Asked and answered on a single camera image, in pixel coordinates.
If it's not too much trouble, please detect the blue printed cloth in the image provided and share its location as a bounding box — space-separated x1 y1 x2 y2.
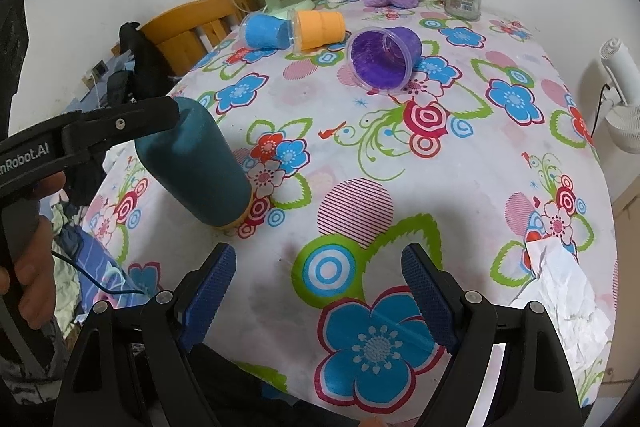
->
57 224 151 308

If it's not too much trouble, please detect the crumpled white paper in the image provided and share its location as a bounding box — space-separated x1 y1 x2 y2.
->
510 239 614 373

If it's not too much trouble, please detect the teal cup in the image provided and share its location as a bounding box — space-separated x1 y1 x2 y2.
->
134 97 252 228

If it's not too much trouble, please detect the person's left hand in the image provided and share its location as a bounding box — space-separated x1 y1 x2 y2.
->
10 171 67 332

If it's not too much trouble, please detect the wooden chair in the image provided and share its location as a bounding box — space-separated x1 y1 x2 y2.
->
139 0 262 78

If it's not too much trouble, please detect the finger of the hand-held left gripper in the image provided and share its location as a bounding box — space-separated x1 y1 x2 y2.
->
62 97 180 168

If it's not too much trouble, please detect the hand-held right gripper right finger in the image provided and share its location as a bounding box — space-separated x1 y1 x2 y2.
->
401 243 586 427

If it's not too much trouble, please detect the black cable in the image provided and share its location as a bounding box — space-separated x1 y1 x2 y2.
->
50 249 144 296

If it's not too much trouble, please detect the black bag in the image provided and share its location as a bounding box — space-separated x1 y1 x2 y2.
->
102 22 173 108

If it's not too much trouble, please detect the white fan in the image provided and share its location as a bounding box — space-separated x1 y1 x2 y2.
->
592 38 640 155

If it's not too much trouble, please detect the blue cup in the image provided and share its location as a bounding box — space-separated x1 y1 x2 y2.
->
239 11 296 50

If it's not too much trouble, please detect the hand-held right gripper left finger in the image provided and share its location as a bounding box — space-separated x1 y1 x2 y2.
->
52 243 237 427

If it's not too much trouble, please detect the orange cup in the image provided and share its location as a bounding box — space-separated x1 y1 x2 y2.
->
289 8 347 54

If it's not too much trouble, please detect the purple cup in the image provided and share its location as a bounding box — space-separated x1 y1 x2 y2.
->
346 26 423 94

